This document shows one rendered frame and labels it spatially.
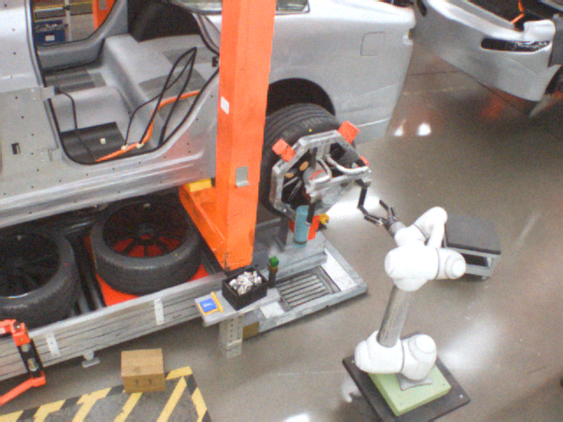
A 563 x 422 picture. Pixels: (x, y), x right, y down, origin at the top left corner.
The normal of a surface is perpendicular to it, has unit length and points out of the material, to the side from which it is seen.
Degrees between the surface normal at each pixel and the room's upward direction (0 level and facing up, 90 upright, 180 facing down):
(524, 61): 89
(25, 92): 86
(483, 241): 0
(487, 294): 0
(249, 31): 90
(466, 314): 0
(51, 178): 92
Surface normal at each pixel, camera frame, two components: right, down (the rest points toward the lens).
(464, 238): 0.10, -0.77
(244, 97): 0.49, 0.58
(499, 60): -0.59, 0.45
